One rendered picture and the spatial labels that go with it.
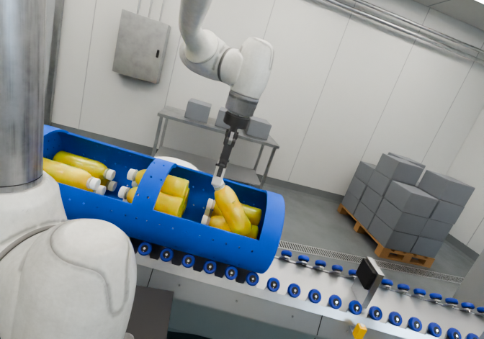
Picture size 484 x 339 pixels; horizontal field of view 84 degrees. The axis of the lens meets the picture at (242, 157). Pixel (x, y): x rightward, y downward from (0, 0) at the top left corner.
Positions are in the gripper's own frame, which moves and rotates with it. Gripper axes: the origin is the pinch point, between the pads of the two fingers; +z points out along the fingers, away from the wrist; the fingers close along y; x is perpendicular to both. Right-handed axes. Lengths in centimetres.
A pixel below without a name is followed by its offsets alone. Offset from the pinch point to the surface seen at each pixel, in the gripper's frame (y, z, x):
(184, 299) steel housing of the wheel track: -10.1, 42.8, -1.7
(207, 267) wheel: -6.9, 30.7, -5.6
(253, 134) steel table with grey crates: 273, 43, -35
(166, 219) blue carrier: -8.8, 16.1, 11.2
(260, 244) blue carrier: -9.6, 14.7, -18.7
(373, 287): -2, 24, -65
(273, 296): -8.1, 34.2, -30.3
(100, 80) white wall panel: 322, 48, 197
